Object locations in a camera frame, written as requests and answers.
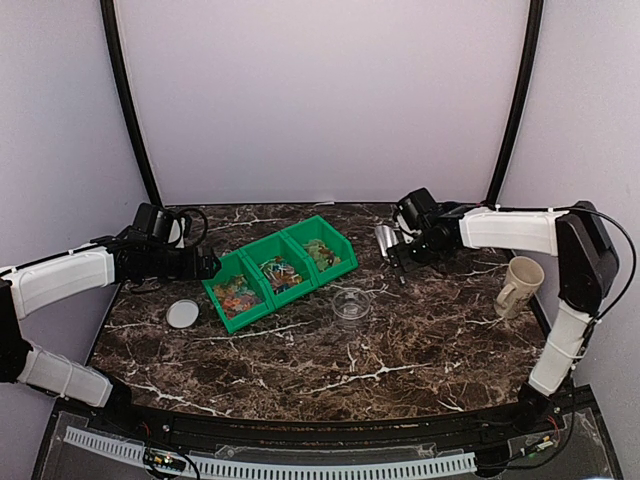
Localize lollipop candies pile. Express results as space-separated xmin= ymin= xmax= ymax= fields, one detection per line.
xmin=259 ymin=256 xmax=304 ymax=295

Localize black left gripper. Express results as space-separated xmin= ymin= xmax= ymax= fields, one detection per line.
xmin=147 ymin=245 xmax=220 ymax=284

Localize white slotted cable duct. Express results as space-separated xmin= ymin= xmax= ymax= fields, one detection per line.
xmin=63 ymin=427 xmax=477 ymax=479

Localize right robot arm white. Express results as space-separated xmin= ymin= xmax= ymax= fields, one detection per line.
xmin=387 ymin=190 xmax=620 ymax=434

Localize red-orange gummy candies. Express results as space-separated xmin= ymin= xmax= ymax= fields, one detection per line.
xmin=213 ymin=276 xmax=262 ymax=319

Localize silver metal scoop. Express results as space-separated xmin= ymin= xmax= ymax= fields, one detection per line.
xmin=374 ymin=225 xmax=399 ymax=265

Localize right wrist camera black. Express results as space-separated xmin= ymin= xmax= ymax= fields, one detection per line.
xmin=394 ymin=187 xmax=440 ymax=235

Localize white round lid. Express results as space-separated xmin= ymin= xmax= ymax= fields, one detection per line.
xmin=166 ymin=299 xmax=199 ymax=329

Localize beige ceramic mug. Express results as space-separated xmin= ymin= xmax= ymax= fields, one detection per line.
xmin=494 ymin=256 xmax=545 ymax=319

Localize black front rail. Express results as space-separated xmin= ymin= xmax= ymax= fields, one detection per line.
xmin=94 ymin=399 xmax=561 ymax=451

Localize yellow-green gummy candies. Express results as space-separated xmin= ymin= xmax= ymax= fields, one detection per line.
xmin=303 ymin=239 xmax=341 ymax=272

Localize green three-compartment candy bin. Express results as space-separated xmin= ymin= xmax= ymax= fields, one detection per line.
xmin=202 ymin=215 xmax=358 ymax=334

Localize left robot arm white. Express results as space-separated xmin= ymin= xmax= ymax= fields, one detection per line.
xmin=1 ymin=235 xmax=221 ymax=436

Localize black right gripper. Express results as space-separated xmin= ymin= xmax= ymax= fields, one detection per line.
xmin=387 ymin=233 xmax=448 ymax=276

